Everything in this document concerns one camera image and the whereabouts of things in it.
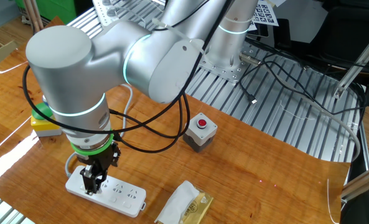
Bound cardboard box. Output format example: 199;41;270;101
0;33;19;75

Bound grey power strip cable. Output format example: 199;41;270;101
64;83;134;178

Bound black robot arm cables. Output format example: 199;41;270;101
21;0;235;154

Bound fiducial marker sheet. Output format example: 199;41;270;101
248;0;280;32

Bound red button grey box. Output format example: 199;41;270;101
182;112;218;153

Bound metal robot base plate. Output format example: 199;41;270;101
198;27;259;84

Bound black bulky equipment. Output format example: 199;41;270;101
274;0;369;90

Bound thick grey cable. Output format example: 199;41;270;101
240;52;362;162

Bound white power strip with plugs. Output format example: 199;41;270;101
92;0;147;28

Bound aluminium frame bar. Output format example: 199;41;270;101
332;24;369;100
339;161;369;203

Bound white four-socket power strip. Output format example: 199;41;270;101
65;164;147;218

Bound green button yellow box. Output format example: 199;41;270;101
30;101;63;138

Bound black USB cable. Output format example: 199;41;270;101
238;60;277;105

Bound thin black cable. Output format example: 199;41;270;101
261;60;367;116

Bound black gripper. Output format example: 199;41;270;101
75;141;122;196

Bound gold tissue pack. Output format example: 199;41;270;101
154;180;214;224

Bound wood-grain table mat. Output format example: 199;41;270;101
0;16;350;224

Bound wooden stick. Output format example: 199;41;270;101
22;0;39;35
30;0;45;31

